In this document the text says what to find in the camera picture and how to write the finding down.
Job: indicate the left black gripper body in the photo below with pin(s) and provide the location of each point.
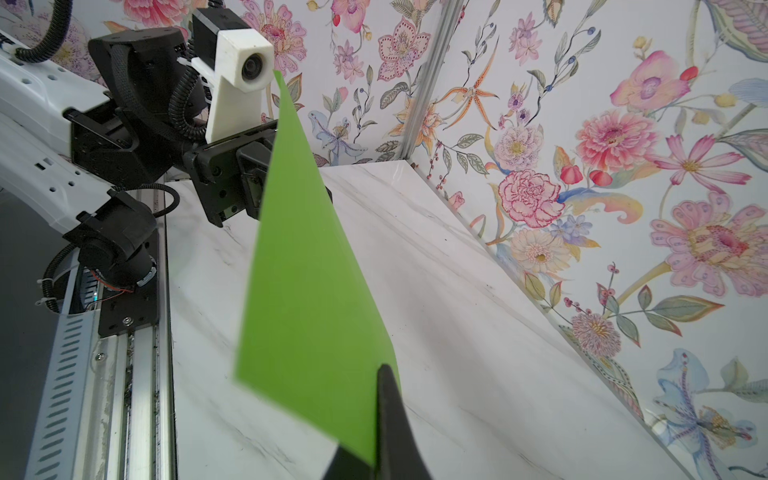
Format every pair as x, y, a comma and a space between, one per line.
229, 175

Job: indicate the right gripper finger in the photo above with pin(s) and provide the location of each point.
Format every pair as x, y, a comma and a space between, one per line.
397, 454

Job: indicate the green square paper sheet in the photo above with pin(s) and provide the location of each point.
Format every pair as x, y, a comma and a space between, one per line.
312, 339

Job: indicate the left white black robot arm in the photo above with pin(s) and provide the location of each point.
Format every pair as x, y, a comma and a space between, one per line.
75, 151

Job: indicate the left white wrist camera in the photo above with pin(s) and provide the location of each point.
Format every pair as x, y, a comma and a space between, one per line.
238, 64

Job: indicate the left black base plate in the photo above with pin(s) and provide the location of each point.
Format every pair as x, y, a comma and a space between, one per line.
136, 307

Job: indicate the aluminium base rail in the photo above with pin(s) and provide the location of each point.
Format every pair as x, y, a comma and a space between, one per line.
127, 427

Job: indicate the left aluminium corner post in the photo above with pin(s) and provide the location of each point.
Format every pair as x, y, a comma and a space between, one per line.
418, 112

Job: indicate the white perforated cable tray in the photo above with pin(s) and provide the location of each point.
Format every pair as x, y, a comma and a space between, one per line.
54, 444

